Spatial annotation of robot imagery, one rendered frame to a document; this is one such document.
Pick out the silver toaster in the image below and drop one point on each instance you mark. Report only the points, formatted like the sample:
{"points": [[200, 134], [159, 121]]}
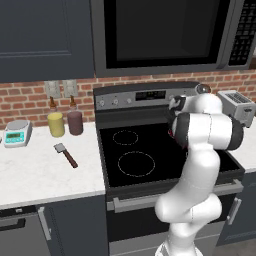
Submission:
{"points": [[237, 106]]}

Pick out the grey oven bottom drawer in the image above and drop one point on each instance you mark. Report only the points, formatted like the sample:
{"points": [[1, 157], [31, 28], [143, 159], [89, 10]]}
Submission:
{"points": [[133, 246]]}

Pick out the black oven door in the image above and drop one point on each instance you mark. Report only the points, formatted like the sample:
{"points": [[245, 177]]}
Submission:
{"points": [[133, 223]]}

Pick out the dark grey base cupboard door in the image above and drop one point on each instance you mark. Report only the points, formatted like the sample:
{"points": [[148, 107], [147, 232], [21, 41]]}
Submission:
{"points": [[245, 213], [80, 226]]}

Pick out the black glass hob stove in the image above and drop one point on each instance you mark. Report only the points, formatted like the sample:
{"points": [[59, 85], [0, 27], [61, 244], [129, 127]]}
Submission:
{"points": [[143, 156]]}

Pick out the grey dishwasher front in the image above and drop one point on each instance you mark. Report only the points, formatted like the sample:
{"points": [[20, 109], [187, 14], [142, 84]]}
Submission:
{"points": [[20, 236]]}

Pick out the grey steel microwave oven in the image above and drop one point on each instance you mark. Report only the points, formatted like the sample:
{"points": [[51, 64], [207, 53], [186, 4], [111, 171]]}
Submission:
{"points": [[166, 36]]}

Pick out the dark grey wall cupboard door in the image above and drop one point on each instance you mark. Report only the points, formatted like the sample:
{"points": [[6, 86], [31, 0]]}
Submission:
{"points": [[43, 36]]}

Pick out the grey wall socket plate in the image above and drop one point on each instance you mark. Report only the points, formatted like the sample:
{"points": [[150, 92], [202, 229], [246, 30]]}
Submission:
{"points": [[70, 88], [52, 89]]}

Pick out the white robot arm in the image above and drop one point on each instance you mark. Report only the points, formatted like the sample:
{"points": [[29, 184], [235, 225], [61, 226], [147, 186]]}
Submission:
{"points": [[200, 173]]}

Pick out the white kitchen scale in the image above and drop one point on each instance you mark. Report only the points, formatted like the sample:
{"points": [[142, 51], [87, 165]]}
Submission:
{"points": [[17, 134]]}

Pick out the grey stove knob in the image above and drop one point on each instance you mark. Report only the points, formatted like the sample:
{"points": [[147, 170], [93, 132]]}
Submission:
{"points": [[101, 103], [129, 100], [115, 102]]}

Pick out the black microwave door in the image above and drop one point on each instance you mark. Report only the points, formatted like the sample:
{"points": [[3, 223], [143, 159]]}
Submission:
{"points": [[163, 33]]}

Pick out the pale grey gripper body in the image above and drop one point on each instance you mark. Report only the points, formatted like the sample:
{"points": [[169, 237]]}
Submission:
{"points": [[170, 117]]}

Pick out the dark red condiment bottle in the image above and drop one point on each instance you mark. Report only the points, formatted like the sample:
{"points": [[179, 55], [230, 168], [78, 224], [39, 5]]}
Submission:
{"points": [[75, 122]]}

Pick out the yellow condiment bottle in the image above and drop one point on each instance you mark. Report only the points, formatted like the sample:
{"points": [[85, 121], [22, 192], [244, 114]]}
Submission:
{"points": [[56, 125]]}

